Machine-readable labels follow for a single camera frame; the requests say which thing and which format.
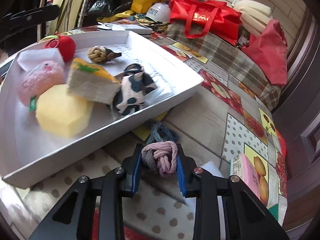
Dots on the plaid covered bench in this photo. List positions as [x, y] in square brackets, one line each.
[230, 59]

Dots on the white shallow box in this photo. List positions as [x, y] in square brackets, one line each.
[30, 154]

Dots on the cream foam roll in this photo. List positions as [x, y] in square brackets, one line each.
[255, 16]

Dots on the pink plush toy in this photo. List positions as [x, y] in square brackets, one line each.
[35, 82]

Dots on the yellow curtain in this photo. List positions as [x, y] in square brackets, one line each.
[67, 17]

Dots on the white power bank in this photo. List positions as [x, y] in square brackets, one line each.
[139, 29]

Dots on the fruit print tablecloth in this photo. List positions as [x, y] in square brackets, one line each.
[217, 123]

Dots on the pink tissue pack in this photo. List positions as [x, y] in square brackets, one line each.
[242, 167]

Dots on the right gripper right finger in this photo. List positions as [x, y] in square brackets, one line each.
[227, 201]

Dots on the white round charger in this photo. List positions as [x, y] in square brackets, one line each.
[108, 26]

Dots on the dark red fabric bag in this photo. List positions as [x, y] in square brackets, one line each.
[269, 52]

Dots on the white helmet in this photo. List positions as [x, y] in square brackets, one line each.
[159, 12]

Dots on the dark wooden door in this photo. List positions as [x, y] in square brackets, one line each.
[297, 118]

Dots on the red plastic bag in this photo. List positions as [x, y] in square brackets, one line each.
[282, 144]

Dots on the cow print cloth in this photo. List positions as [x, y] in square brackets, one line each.
[135, 84]

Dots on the bright red tote bag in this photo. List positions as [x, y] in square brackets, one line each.
[203, 17]

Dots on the yellow round sponge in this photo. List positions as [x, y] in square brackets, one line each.
[62, 114]

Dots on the black plastic bag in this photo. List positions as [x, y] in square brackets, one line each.
[107, 8]

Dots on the red plush apple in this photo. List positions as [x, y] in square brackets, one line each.
[64, 44]

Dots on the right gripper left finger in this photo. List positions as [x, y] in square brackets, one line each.
[72, 216]

